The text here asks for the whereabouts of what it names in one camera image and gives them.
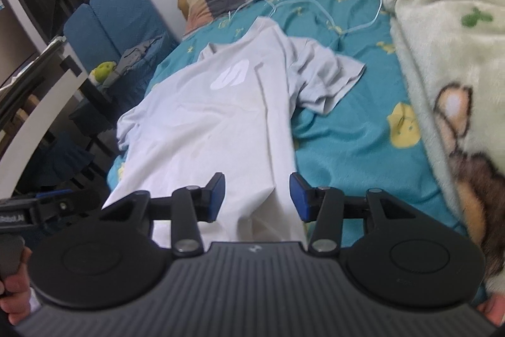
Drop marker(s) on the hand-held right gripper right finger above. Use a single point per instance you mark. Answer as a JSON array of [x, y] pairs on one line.
[[298, 199]]

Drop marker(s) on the person's bare leg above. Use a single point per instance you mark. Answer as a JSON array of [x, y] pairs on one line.
[[493, 311]]

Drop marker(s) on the person's left hand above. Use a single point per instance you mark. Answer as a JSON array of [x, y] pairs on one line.
[[15, 289]]

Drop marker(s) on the blue covered chair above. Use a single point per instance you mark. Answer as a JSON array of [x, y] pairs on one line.
[[126, 9], [63, 159], [83, 29]]

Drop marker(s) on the white t-shirt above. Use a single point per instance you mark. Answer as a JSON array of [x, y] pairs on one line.
[[217, 116]]

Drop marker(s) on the green printed fleece blanket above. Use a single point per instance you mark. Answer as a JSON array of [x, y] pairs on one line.
[[434, 25]]

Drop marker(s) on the grey cloth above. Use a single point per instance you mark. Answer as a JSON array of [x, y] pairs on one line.
[[134, 56]]

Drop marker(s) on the yellow-green plush toy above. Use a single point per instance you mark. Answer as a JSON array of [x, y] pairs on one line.
[[103, 71]]

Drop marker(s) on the teal printed bed sheet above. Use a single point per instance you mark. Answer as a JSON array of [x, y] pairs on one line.
[[355, 147]]

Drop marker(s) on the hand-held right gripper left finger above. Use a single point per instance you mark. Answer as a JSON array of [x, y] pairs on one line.
[[218, 197]]

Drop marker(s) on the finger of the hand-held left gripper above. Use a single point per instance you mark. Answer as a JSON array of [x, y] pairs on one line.
[[59, 207]]

